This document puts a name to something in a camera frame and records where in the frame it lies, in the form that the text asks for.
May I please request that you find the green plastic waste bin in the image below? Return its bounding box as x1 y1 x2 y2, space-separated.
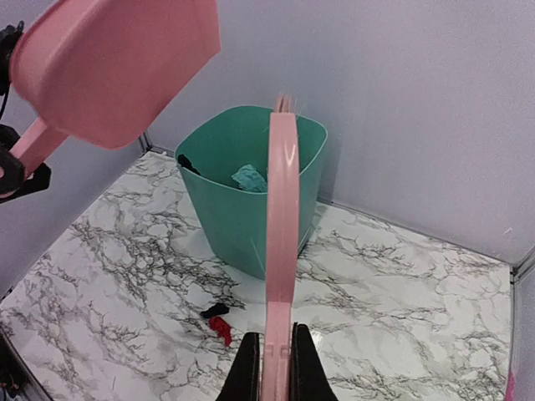
173 104 329 282

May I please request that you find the right aluminium frame post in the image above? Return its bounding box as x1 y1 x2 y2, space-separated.
510 253 534 284

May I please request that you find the light blue paper scrap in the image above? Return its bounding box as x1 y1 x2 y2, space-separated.
231 164 268 193

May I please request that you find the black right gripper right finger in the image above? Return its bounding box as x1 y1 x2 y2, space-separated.
289 323 338 401

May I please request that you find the pink scrap at table edge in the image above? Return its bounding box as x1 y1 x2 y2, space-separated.
505 370 515 401

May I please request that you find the tiny black paper scrap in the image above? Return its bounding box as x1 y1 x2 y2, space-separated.
200 302 230 319

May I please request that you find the pink plastic dustpan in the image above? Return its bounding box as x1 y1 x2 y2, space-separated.
10 0 221 174

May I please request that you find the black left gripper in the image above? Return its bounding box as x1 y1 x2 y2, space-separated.
0 21 52 204

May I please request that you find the left aluminium frame post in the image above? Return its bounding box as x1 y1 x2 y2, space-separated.
138 131 154 155

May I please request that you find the pink plastic hand brush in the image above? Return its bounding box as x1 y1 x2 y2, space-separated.
260 94 300 400

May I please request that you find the aluminium frame post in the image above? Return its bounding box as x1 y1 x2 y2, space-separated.
138 131 154 155
510 253 534 284

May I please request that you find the red paper scrap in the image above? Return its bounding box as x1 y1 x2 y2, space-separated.
208 316 232 347

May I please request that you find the small black paper scrap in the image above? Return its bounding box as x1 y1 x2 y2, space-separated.
177 154 201 176

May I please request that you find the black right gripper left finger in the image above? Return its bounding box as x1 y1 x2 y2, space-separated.
216 332 261 401

